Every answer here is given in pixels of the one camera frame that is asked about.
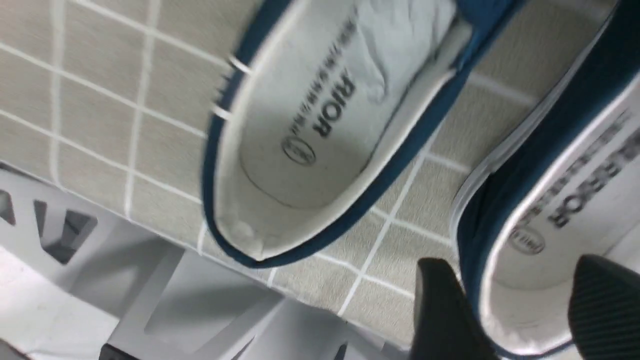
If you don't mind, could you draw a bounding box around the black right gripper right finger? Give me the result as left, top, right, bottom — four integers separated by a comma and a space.
567, 254, 640, 360

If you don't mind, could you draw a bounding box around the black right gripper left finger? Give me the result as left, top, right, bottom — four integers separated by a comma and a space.
410, 258, 499, 360

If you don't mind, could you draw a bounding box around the blue canvas sneaker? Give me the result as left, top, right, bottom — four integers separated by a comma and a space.
449, 0, 640, 360
201, 0, 524, 269

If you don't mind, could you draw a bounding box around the grey checked floor cloth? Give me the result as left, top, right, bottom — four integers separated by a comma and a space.
0, 0, 615, 346

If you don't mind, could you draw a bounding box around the grey robot base frame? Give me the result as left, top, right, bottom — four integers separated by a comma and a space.
1, 170, 408, 360

